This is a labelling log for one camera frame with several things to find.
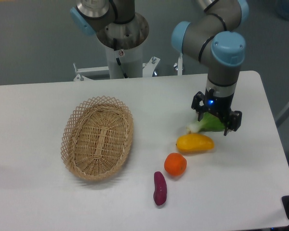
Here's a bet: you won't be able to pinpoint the white metal base frame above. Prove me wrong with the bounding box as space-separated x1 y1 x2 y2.
73 53 184 81

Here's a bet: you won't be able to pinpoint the black cable on pedestal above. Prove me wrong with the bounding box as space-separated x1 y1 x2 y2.
113 38 129 79

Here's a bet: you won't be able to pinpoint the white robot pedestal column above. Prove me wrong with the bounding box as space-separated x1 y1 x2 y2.
105 46 143 79

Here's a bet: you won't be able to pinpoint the purple sweet potato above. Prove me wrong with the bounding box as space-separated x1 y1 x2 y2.
153 171 167 206

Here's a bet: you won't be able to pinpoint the yellow mango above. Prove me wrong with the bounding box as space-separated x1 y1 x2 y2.
176 133 215 153

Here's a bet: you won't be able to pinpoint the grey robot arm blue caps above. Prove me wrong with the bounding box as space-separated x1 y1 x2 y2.
70 0 249 132

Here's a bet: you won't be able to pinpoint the green bok choy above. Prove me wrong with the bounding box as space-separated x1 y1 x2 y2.
185 112 225 134

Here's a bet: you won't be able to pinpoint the woven wicker basket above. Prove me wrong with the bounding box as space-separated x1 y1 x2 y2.
61 96 133 181

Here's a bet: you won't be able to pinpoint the orange fruit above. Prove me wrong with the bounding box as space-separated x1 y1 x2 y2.
164 153 187 177

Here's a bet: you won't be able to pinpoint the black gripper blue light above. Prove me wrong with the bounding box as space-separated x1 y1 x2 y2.
191 89 242 136

